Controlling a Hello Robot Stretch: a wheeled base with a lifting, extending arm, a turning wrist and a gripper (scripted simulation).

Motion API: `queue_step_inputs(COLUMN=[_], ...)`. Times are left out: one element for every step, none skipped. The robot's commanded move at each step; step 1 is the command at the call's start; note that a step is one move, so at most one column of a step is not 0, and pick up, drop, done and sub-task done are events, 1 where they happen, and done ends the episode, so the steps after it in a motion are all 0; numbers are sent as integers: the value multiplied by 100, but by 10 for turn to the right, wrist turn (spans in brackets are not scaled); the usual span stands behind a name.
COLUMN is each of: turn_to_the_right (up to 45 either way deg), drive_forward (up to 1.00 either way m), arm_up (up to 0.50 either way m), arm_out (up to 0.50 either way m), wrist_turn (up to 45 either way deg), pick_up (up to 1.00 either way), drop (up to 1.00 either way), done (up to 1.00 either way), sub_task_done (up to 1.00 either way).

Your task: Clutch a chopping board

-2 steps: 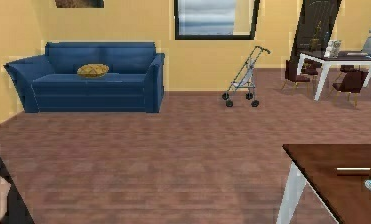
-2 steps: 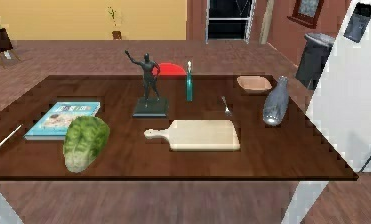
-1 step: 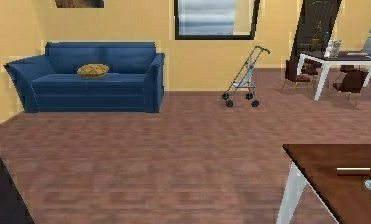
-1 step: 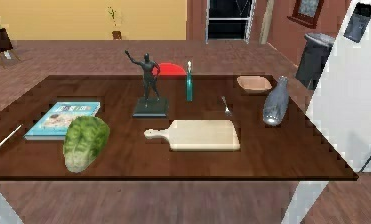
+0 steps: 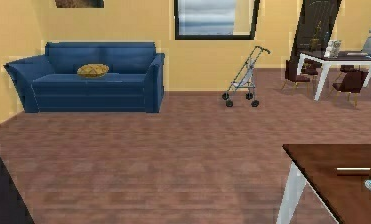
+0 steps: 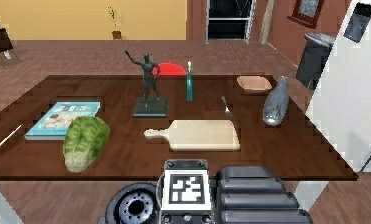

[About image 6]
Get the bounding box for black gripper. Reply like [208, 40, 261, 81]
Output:
[98, 182, 162, 224]

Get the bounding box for pale wooden chopping board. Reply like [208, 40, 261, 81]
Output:
[143, 119, 242, 153]

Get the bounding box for dark brown wooden table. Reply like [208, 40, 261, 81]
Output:
[0, 74, 360, 182]

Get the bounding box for green lettuce head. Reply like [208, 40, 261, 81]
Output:
[62, 115, 111, 174]

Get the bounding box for light blue book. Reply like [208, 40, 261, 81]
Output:
[23, 101, 102, 142]

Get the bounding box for dark bronze figure statue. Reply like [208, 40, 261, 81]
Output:
[124, 49, 170, 119]

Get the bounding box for teal glass bottle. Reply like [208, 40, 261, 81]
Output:
[185, 60, 194, 103]

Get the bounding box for silver fork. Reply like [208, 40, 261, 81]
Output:
[220, 95, 233, 117]

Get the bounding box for red round chair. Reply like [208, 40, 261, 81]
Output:
[152, 62, 188, 77]

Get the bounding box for white pen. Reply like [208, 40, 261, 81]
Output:
[0, 124, 24, 150]

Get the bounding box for tan wooden bowl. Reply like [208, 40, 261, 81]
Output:
[236, 75, 273, 95]

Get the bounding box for grey metal vase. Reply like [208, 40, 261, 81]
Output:
[262, 75, 291, 127]

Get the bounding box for potted house plant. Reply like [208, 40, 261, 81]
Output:
[106, 6, 123, 41]

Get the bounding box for dark wooden easel chair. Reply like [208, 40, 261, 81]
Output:
[0, 16, 22, 68]

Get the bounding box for black round bin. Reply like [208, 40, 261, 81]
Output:
[294, 32, 337, 91]

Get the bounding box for white fridge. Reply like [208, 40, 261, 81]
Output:
[294, 0, 371, 214]

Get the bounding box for dark window with white frame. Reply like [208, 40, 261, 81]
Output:
[205, 0, 257, 45]

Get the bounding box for brown framed wall picture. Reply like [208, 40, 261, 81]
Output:
[287, 0, 326, 30]

